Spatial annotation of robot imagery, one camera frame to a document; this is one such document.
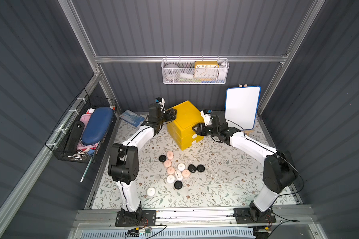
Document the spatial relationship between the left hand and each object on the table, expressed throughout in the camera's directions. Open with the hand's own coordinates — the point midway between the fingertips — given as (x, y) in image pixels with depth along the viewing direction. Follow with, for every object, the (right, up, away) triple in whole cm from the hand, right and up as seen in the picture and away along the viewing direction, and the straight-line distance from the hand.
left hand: (174, 111), depth 92 cm
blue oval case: (-33, -8, -25) cm, 42 cm away
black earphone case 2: (+11, -35, -3) cm, 36 cm away
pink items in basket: (-40, -19, -26) cm, 51 cm away
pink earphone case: (-4, -32, -1) cm, 33 cm away
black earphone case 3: (+16, -35, -2) cm, 39 cm away
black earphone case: (-8, -30, +2) cm, 31 cm away
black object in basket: (-41, -14, -29) cm, 52 cm away
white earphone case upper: (+4, -34, -2) cm, 34 cm away
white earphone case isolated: (-13, -45, -11) cm, 48 cm away
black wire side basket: (-47, -16, -31) cm, 58 cm away
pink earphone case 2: (-2, -36, -3) cm, 36 cm away
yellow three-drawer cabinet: (+4, -10, -9) cm, 14 cm away
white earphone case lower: (-2, -39, -7) cm, 40 cm away
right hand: (+14, -9, -5) cm, 18 cm away
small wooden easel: (+49, -13, +9) cm, 52 cm away
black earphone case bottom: (+2, -42, -9) cm, 43 cm away
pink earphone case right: (+7, -37, -5) cm, 38 cm away
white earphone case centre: (+3, -38, -6) cm, 39 cm away
